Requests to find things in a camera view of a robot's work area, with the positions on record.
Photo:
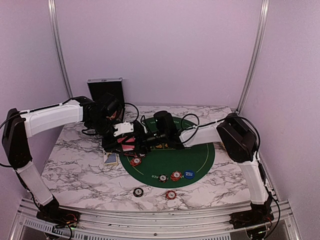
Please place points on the blue small blind button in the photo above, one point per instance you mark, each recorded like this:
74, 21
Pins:
189, 174

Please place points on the left aluminium frame post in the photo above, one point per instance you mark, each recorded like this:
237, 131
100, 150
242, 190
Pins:
58, 47

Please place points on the aluminium frame post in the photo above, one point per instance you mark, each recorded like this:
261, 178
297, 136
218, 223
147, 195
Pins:
58, 47
258, 42

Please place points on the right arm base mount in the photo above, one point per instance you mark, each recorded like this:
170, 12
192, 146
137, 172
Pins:
249, 218

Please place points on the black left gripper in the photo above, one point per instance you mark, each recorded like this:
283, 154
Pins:
109, 146

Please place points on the round green poker mat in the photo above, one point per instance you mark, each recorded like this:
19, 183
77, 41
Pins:
163, 160

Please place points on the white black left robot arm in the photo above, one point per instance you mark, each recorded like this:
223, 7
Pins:
29, 136

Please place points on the red playing card deck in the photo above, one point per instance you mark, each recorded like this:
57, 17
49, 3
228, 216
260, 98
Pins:
127, 143

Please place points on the black red triangular dealer button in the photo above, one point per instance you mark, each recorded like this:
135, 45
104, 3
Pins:
131, 154

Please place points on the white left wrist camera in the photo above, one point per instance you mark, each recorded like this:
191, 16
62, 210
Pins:
123, 128

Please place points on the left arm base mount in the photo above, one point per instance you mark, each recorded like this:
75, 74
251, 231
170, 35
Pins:
60, 217

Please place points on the aluminium poker chip case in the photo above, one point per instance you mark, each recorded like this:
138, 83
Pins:
98, 87

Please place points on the blue gold card box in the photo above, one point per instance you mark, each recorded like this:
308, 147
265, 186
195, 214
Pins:
110, 159

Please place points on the red beige 5 chip stack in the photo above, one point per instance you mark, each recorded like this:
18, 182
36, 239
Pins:
171, 195

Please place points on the front aluminium rail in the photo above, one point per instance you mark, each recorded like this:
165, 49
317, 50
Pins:
196, 224

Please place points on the black orange 100 chip stack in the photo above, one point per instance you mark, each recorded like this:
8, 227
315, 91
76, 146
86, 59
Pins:
138, 192

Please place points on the right aluminium frame post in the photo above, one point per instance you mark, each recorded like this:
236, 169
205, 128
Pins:
258, 42

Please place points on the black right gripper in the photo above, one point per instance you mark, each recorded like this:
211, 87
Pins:
141, 140

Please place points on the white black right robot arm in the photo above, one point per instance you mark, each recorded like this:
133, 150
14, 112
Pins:
238, 135

